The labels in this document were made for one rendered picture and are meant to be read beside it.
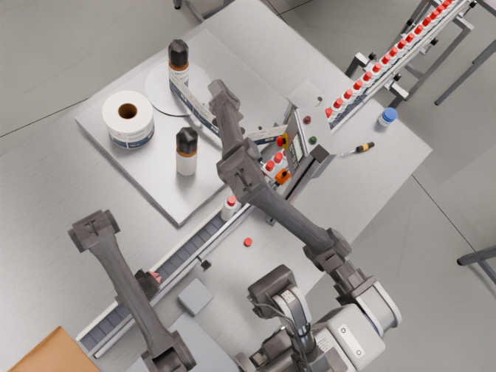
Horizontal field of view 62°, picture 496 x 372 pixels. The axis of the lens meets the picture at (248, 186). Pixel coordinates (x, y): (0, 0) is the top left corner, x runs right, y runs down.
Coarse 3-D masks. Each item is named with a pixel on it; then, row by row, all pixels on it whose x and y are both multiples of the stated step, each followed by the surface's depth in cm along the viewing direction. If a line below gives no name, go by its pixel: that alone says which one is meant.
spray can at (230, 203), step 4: (232, 196) 155; (224, 200) 159; (228, 200) 154; (232, 200) 154; (224, 204) 158; (228, 204) 156; (232, 204) 155; (236, 204) 158; (224, 208) 160; (228, 208) 157; (232, 208) 158; (224, 212) 163; (228, 212) 161; (232, 212) 162; (224, 216) 167; (228, 216) 166; (224, 220) 171; (228, 220) 171
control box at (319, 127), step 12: (300, 108) 127; (312, 108) 128; (324, 108) 129; (300, 120) 126; (312, 120) 126; (324, 120) 127; (288, 132) 135; (300, 132) 125; (312, 132) 125; (324, 132) 125; (288, 144) 137; (324, 144) 124; (288, 156) 138; (324, 168) 133
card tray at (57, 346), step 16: (48, 336) 148; (64, 336) 151; (32, 352) 148; (48, 352) 149; (64, 352) 149; (80, 352) 150; (16, 368) 145; (32, 368) 146; (48, 368) 147; (64, 368) 147; (80, 368) 148; (96, 368) 149
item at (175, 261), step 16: (240, 208) 175; (208, 224) 170; (192, 240) 167; (176, 256) 164; (160, 272) 160; (112, 320) 151; (128, 320) 152; (96, 336) 149; (112, 336) 150; (96, 352) 147
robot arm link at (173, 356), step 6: (168, 348) 99; (162, 354) 98; (168, 354) 97; (174, 354) 97; (156, 360) 97; (162, 360) 96; (168, 360) 96; (174, 360) 97; (180, 360) 97; (156, 366) 96; (162, 366) 96; (168, 366) 96; (174, 366) 96; (180, 366) 97
